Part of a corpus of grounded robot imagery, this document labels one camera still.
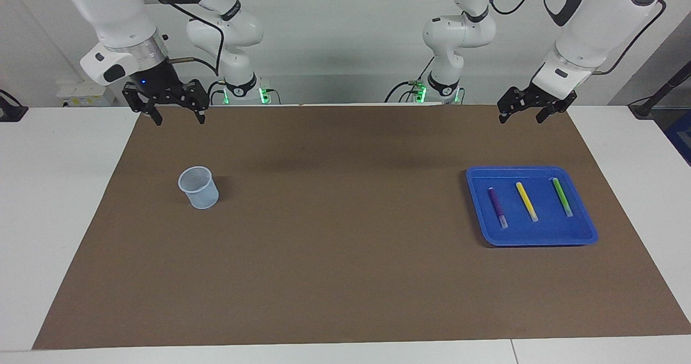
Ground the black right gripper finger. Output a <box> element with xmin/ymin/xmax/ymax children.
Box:
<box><xmin>123</xmin><ymin>82</ymin><xmax>164</xmax><ymax>126</ymax></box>
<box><xmin>181</xmin><ymin>79</ymin><xmax>210</xmax><ymax>125</ymax></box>

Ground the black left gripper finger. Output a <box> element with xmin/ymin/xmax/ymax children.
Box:
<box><xmin>536</xmin><ymin>97</ymin><xmax>577</xmax><ymax>124</ymax></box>
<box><xmin>497</xmin><ymin>86</ymin><xmax>535</xmax><ymax>124</ymax></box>

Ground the green pen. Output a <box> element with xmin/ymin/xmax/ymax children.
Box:
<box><xmin>550</xmin><ymin>177</ymin><xmax>574</xmax><ymax>218</ymax></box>

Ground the yellow pen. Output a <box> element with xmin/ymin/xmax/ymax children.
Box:
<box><xmin>515</xmin><ymin>181</ymin><xmax>539</xmax><ymax>223</ymax></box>

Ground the purple pen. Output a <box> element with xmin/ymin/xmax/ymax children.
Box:
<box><xmin>487</xmin><ymin>186</ymin><xmax>509</xmax><ymax>230</ymax></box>

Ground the white power strip box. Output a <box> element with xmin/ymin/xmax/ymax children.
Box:
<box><xmin>57</xmin><ymin>80</ymin><xmax>116</xmax><ymax>107</ymax></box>

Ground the translucent plastic cup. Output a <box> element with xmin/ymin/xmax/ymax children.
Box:
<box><xmin>178</xmin><ymin>166</ymin><xmax>220</xmax><ymax>210</ymax></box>

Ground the blue plastic tray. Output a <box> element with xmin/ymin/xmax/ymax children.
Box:
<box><xmin>465</xmin><ymin>165</ymin><xmax>599</xmax><ymax>247</ymax></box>

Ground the black table clamp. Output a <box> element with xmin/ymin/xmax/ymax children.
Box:
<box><xmin>0</xmin><ymin>90</ymin><xmax>29</xmax><ymax>123</ymax></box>

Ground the blue floor object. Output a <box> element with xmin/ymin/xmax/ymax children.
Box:
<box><xmin>663</xmin><ymin>110</ymin><xmax>691</xmax><ymax>166</ymax></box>

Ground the brown table mat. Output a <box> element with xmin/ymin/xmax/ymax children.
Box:
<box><xmin>31</xmin><ymin>104</ymin><xmax>691</xmax><ymax>350</ymax></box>

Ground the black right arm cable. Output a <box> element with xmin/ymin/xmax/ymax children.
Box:
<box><xmin>139</xmin><ymin>0</ymin><xmax>225</xmax><ymax>77</ymax></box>

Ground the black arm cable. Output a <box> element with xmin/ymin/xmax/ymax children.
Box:
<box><xmin>482</xmin><ymin>0</ymin><xmax>667</xmax><ymax>76</ymax></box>
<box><xmin>139</xmin><ymin>0</ymin><xmax>225</xmax><ymax>77</ymax></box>

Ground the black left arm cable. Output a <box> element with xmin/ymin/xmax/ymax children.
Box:
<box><xmin>482</xmin><ymin>0</ymin><xmax>667</xmax><ymax>76</ymax></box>

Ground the black camera stand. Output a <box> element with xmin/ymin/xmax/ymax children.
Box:
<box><xmin>628</xmin><ymin>62</ymin><xmax>691</xmax><ymax>119</ymax></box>

